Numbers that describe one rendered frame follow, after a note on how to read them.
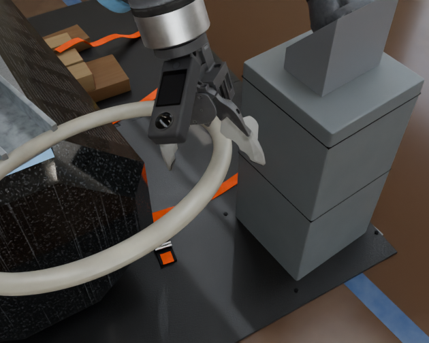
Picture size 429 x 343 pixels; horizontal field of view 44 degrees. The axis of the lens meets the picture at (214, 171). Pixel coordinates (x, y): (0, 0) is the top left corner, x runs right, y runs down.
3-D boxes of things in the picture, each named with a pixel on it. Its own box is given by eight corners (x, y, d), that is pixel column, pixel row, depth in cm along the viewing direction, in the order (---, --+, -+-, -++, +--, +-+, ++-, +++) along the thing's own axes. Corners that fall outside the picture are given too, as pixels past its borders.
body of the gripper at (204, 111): (237, 97, 78) (216, 18, 72) (221, 128, 71) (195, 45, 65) (191, 103, 81) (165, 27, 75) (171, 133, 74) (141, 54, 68)
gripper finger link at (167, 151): (182, 152, 85) (199, 109, 79) (168, 175, 81) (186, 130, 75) (164, 144, 85) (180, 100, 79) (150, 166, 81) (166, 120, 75)
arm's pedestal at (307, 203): (303, 164, 253) (334, 6, 188) (383, 235, 227) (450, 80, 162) (218, 215, 233) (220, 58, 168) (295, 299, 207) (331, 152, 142)
